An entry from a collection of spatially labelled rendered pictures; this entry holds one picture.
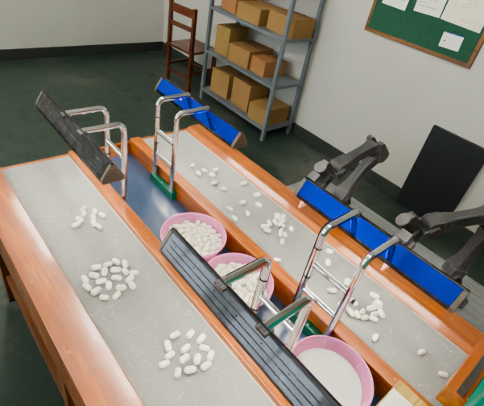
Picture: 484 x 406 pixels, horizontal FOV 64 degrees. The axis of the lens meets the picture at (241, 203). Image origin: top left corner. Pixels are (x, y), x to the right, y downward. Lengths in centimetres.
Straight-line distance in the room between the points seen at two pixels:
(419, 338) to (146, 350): 94
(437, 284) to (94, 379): 99
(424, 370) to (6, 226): 154
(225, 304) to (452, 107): 275
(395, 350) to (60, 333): 108
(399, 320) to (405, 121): 226
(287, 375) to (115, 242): 92
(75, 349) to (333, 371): 78
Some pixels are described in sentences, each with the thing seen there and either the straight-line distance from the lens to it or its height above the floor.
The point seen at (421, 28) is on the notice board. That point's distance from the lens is 346.
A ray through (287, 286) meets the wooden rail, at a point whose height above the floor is 76.
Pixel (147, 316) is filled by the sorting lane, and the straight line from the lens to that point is 135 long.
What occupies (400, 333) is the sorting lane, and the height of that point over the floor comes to 74.
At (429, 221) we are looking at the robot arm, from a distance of 159.
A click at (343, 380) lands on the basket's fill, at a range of 137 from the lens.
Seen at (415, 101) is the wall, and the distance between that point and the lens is 352.
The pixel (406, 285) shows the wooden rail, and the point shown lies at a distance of 171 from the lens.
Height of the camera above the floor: 183
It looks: 37 degrees down
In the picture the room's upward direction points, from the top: 12 degrees clockwise
